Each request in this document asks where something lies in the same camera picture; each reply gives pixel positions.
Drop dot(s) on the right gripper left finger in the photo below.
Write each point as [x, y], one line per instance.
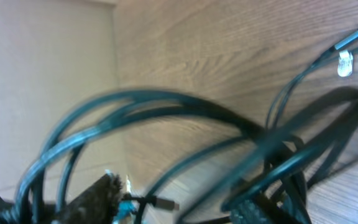
[99, 203]

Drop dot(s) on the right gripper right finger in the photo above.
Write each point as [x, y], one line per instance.
[286, 205]

